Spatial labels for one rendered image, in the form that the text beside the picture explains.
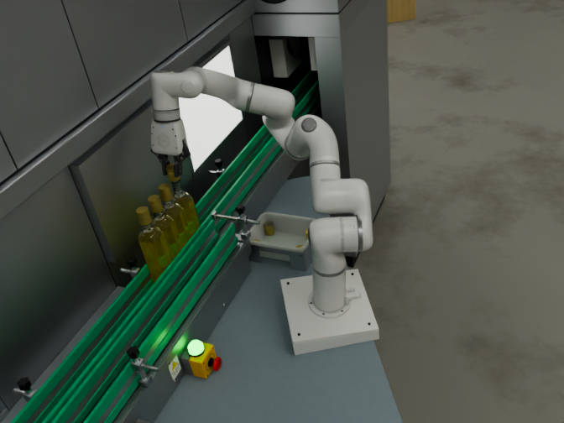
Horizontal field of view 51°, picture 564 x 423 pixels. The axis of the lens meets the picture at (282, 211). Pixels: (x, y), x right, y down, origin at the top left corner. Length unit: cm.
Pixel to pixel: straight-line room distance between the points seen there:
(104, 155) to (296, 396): 84
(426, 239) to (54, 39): 224
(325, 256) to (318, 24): 112
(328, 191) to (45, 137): 74
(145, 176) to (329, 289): 67
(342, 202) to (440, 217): 187
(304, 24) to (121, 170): 103
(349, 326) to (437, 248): 155
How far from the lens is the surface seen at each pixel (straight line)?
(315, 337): 168
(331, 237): 153
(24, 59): 155
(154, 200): 170
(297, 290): 180
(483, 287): 300
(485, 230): 333
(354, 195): 157
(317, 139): 161
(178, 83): 166
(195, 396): 169
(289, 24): 245
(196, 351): 166
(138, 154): 183
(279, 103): 166
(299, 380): 166
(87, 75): 170
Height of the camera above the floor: 206
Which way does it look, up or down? 36 degrees down
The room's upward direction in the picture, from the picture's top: 9 degrees counter-clockwise
